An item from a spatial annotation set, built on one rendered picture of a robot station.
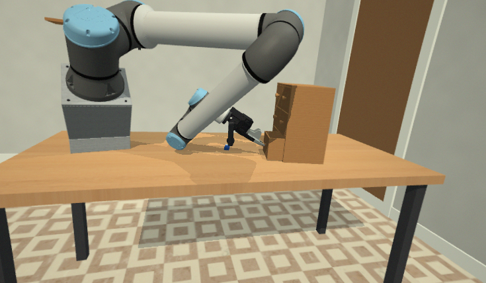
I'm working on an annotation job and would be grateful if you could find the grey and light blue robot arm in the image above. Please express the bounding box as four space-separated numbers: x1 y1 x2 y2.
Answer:
63 0 304 150

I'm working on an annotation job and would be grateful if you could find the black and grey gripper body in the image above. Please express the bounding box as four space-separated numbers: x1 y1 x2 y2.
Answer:
222 107 253 134

